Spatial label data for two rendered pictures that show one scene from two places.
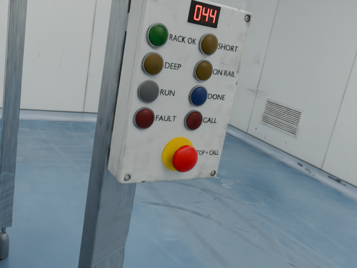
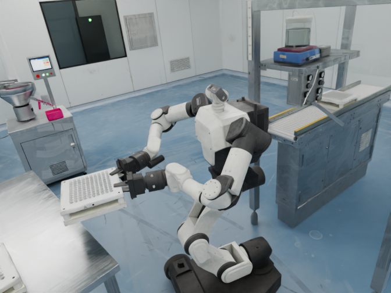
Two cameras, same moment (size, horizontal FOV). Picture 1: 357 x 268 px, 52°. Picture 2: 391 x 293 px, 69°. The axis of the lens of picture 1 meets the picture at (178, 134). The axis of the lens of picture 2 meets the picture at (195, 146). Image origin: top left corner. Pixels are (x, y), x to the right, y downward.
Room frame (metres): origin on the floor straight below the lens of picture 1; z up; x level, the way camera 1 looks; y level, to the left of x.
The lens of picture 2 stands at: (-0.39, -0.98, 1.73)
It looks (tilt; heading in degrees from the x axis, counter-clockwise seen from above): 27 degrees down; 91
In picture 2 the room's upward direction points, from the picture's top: 6 degrees counter-clockwise
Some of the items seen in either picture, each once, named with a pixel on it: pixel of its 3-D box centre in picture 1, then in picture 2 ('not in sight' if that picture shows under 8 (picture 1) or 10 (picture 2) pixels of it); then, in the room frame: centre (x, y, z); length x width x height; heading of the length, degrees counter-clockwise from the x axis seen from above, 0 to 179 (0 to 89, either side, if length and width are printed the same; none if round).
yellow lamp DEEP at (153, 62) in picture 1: (153, 64); not in sight; (0.47, 0.05, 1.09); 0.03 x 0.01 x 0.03; 124
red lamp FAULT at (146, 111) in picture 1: (144, 118); not in sight; (0.47, 0.05, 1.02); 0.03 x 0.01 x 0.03; 124
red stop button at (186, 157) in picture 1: (180, 155); not in sight; (0.50, -0.01, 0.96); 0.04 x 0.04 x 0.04; 34
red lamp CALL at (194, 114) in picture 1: (194, 120); not in sight; (0.51, -0.02, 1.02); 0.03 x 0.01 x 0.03; 124
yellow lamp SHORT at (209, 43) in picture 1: (209, 44); not in sight; (0.51, -0.02, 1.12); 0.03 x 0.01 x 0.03; 124
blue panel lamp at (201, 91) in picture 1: (198, 95); not in sight; (0.51, -0.02, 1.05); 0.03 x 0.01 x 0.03; 124
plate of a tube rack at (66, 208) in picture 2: not in sight; (91, 188); (-0.88, 0.05, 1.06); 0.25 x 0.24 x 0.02; 111
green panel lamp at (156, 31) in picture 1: (158, 35); not in sight; (0.47, 0.05, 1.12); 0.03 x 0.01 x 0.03; 124
